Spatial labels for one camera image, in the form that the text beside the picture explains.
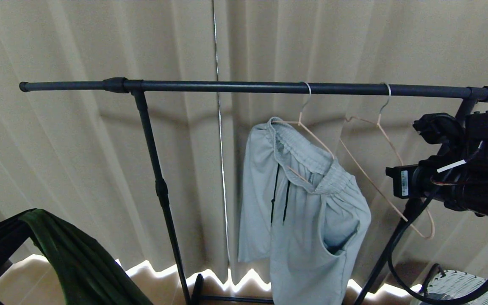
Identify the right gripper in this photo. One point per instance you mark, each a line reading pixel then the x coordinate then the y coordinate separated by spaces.
pixel 472 190

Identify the pink clothes hanger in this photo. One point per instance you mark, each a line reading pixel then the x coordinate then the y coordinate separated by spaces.
pixel 371 178
pixel 316 140

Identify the pale grey shorts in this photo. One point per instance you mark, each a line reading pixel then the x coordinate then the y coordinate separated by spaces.
pixel 303 233

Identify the green printed garment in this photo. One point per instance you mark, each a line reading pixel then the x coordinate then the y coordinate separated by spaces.
pixel 83 262

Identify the white laundry basket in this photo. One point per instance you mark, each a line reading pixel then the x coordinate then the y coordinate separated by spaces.
pixel 460 288

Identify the black clothes rack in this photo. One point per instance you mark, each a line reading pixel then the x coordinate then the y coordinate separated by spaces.
pixel 227 87

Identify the beige curtain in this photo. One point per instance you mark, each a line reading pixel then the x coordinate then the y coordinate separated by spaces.
pixel 79 169

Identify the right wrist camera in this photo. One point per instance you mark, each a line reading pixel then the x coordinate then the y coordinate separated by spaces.
pixel 439 127

